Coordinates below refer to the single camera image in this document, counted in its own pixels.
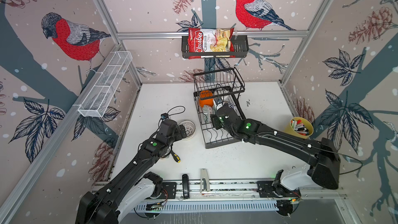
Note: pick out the white mesh wall basket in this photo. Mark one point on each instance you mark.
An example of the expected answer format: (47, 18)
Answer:
(100, 95)

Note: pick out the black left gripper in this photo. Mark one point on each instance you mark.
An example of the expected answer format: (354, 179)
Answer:
(179, 135)

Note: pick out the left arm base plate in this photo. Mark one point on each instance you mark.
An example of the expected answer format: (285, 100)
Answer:
(168, 191)

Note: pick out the yellow black screwdriver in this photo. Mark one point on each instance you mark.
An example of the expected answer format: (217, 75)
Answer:
(175, 157)

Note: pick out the grey metal bracket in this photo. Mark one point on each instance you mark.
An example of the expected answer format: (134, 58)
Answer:
(204, 181)

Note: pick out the maroon triangle patterned bowl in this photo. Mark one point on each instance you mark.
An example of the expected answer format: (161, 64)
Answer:
(189, 128)

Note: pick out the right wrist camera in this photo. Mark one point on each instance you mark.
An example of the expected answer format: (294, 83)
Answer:
(218, 102)

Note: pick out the green patterned ceramic bowl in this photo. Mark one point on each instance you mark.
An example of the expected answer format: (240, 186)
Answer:
(207, 111)

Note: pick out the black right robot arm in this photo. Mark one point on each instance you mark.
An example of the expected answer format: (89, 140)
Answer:
(321, 161)

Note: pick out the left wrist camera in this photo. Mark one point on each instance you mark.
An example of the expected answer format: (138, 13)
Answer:
(164, 117)

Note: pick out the yellow marker cup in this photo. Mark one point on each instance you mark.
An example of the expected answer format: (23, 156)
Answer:
(299, 127)

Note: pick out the orange plastic bowl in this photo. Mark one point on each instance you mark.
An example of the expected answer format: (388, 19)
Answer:
(206, 98)

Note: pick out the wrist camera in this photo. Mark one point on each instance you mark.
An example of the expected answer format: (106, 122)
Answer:
(218, 102)
(164, 117)

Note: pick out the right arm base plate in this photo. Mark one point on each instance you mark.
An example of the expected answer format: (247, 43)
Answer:
(269, 189)

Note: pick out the red cassava chips bag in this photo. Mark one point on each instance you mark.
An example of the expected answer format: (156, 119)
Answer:
(210, 40)

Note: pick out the black wire dish rack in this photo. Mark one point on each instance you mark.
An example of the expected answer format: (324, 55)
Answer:
(216, 95)

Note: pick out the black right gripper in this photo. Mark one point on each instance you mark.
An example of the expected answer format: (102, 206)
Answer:
(214, 122)

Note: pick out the black wall wire shelf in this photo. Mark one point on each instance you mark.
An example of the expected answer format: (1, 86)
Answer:
(239, 43)

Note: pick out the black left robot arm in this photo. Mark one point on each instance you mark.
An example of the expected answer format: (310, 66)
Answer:
(134, 183)

